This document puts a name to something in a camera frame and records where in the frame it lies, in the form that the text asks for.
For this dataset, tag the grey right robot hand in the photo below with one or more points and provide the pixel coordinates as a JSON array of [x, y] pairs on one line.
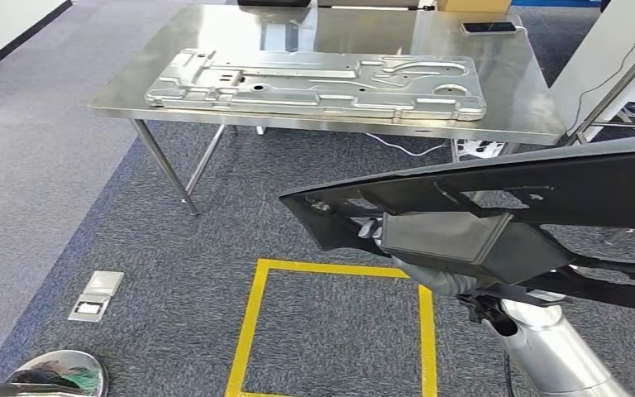
[[427, 279]]

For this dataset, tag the long black plastic part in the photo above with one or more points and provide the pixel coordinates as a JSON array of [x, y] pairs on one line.
[[597, 192]]

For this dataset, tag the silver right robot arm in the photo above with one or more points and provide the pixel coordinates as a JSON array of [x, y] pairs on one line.
[[558, 350]]

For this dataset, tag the white power strip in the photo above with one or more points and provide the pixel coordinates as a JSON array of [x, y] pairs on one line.
[[482, 148]]

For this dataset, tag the yellow floor tape square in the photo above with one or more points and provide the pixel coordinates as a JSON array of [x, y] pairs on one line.
[[247, 329]]

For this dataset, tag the stamped silver metal panel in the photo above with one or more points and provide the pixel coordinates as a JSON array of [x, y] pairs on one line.
[[306, 87]]

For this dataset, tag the black smartphone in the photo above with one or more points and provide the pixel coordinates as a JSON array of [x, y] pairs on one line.
[[488, 28]]

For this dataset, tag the tan cardboard box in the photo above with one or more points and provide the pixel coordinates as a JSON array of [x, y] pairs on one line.
[[473, 5]]

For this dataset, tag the blue panel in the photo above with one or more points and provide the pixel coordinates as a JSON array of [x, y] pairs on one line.
[[558, 2]]

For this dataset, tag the silver floor socket box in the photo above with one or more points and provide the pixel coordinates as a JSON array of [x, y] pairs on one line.
[[95, 296]]

